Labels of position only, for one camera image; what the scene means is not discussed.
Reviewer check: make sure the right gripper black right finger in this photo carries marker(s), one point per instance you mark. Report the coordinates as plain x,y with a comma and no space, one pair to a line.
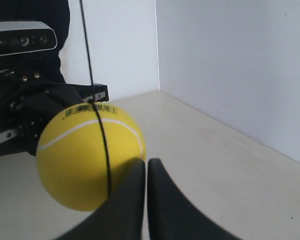
171,215

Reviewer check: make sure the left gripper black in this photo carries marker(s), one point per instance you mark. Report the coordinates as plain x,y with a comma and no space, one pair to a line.
29,101

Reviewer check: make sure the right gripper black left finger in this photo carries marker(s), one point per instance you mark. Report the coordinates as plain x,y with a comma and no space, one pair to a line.
120,217

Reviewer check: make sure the yellow tennis ball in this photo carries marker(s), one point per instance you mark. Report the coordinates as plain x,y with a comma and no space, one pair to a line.
85,151

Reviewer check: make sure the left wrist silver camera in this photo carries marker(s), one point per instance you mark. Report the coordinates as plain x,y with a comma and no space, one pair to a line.
20,37

